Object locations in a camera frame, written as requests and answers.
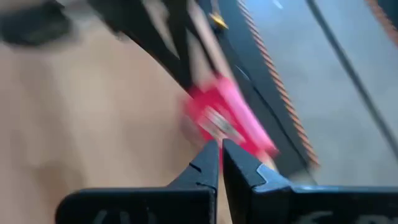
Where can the black hazard-striped floor mat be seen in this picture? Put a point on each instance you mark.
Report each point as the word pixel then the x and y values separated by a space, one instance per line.
pixel 385 18
pixel 264 102

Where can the red Froot Loops cereal box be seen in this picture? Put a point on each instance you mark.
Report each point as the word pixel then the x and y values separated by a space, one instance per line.
pixel 230 118

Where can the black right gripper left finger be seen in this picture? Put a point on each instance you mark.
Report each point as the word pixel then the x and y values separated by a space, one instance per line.
pixel 192 193

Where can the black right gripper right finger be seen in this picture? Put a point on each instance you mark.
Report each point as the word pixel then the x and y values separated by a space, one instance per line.
pixel 248 199

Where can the wooden shelf black metal frame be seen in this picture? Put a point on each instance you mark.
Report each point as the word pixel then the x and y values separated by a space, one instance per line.
pixel 161 46

